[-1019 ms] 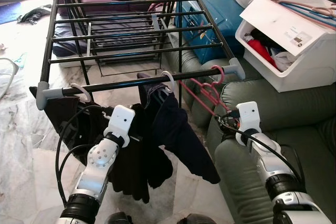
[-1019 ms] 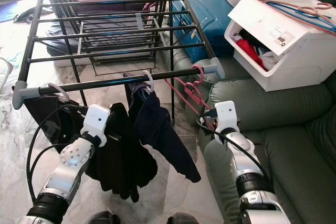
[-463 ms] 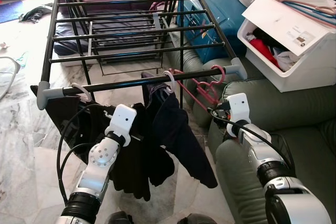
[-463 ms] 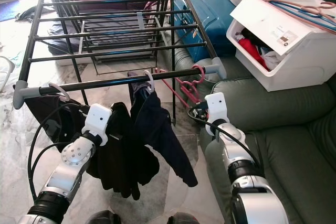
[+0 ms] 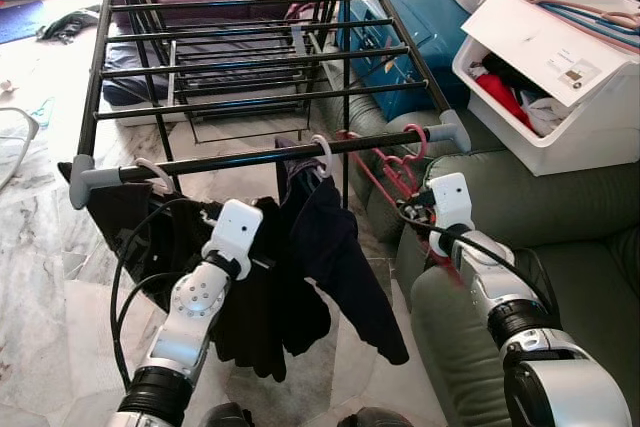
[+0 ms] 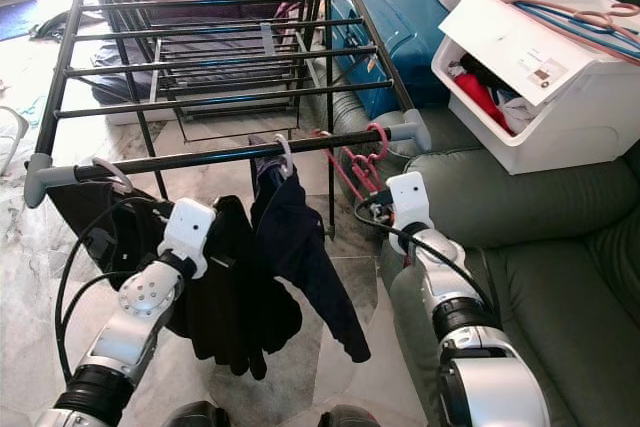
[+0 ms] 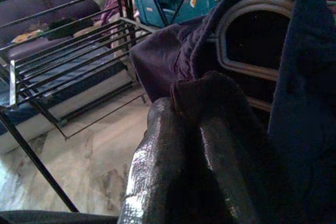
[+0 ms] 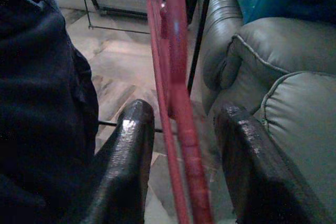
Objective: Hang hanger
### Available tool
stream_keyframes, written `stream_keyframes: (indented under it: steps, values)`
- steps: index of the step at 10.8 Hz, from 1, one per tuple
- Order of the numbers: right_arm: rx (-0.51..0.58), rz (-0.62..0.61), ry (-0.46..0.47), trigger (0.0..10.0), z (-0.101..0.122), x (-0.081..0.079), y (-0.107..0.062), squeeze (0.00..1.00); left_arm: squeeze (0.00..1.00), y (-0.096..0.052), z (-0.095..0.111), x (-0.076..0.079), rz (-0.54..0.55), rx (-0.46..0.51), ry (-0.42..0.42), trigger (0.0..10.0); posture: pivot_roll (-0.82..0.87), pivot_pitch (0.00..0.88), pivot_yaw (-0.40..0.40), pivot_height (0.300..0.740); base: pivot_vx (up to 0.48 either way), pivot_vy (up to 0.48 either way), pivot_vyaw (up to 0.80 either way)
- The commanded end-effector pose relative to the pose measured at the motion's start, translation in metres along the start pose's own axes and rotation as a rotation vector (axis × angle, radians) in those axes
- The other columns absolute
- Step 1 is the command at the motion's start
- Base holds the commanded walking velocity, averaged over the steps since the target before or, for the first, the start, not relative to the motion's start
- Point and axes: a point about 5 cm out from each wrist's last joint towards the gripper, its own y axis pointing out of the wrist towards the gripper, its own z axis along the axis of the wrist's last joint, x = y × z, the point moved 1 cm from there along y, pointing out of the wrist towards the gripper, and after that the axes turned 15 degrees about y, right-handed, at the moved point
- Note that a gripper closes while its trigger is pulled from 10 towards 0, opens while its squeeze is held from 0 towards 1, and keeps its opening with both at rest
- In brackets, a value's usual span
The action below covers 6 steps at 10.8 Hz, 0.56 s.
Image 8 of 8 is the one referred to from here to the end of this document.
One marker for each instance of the black metal drying rack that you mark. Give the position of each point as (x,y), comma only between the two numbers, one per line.
(196,51)

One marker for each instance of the navy blue garment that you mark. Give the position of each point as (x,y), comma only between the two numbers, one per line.
(39,77)

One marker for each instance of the red plastic hanger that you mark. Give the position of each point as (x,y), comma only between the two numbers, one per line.
(194,169)
(168,142)

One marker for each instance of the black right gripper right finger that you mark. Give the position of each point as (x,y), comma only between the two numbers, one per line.
(257,176)

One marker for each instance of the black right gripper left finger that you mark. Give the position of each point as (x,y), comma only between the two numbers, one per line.
(123,169)

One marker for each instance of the green leather sofa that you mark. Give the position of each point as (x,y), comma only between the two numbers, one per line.
(302,103)

